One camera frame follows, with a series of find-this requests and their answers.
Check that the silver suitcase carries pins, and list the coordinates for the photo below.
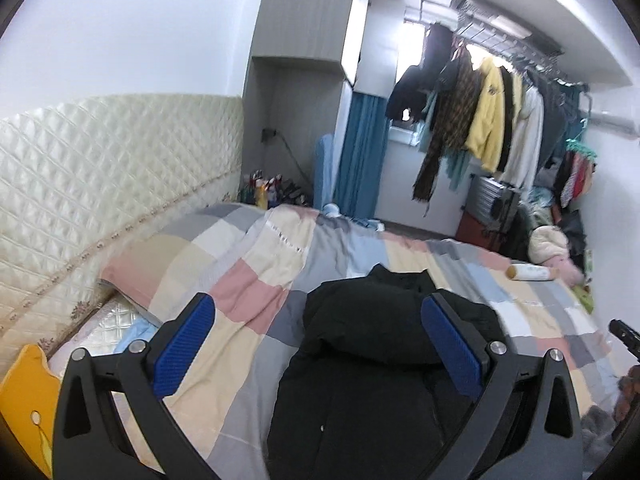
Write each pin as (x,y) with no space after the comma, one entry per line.
(487,197)

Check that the light blue cloth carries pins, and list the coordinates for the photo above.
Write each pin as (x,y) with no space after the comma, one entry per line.
(137,335)

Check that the blue curtain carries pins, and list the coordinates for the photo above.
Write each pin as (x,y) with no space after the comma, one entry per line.
(360,155)

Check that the black puffer jacket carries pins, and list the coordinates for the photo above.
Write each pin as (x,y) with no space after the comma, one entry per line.
(360,385)

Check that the hanging black garment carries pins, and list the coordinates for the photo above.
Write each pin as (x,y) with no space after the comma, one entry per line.
(510,110)

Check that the patchwork pillow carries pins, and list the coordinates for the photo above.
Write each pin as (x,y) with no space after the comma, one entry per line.
(160,265)

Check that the pale quilted mattress pad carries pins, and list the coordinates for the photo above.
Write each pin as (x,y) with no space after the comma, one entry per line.
(100,320)

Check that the yellow plush toy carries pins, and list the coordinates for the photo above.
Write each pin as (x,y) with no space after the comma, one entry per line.
(25,400)

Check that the blue fabric chair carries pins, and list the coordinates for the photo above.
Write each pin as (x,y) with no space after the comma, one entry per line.
(324,170)

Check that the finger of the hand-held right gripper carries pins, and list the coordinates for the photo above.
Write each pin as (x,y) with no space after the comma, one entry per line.
(625,335)

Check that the red box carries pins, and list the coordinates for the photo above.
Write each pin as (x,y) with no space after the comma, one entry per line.
(472,230)

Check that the hanging light teal garment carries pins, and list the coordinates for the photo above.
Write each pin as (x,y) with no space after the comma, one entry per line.
(457,170)

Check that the pile of mixed clothes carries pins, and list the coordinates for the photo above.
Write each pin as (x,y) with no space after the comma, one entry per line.
(540,205)

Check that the hanging dark grey garment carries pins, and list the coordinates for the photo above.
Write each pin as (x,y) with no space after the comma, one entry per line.
(552,120)

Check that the brown fuzzy cloth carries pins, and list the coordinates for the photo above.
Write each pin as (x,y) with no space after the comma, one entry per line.
(630,390)

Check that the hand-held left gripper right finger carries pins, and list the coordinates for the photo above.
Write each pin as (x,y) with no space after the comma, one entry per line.
(452,350)

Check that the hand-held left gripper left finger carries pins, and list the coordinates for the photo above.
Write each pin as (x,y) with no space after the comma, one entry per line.
(182,345)

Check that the pastel patchwork bed quilt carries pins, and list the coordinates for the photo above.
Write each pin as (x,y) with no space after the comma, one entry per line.
(240,385)

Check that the pink cloth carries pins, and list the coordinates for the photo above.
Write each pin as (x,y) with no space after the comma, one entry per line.
(567,267)

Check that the grey fleece blanket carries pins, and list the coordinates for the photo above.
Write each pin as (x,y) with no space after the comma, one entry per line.
(600,422)

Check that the hanging white hoodie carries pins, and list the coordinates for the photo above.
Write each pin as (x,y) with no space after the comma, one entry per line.
(525,145)

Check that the metal ceiling clothes rack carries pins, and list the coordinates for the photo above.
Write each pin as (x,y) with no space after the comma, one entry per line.
(500,25)

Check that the hanging brown plaid coat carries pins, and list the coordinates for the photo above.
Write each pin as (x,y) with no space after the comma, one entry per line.
(450,120)

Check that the hanging pale yellow garment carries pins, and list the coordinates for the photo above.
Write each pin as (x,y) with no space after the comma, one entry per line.
(522,90)

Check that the hanging yellow fleece jacket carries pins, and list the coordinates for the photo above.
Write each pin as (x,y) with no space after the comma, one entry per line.
(487,120)

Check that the hanging black jacket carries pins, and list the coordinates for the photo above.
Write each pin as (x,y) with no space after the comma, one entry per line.
(415,85)

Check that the cream quilted headboard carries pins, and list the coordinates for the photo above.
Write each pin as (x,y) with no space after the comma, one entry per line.
(100,170)

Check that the group of bedside bottles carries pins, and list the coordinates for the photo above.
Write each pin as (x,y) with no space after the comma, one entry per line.
(265,190)

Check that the white lint roller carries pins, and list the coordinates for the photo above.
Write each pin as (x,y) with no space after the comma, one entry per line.
(532,272)

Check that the cream puffy coat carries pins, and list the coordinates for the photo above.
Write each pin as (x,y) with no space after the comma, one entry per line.
(547,245)

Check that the light blue round object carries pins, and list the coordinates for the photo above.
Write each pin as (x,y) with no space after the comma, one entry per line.
(332,209)

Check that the grey wall cabinet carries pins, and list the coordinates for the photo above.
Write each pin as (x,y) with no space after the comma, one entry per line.
(300,20)

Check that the teal clip hanger with socks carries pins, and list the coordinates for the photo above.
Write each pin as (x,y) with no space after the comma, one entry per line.
(575,175)

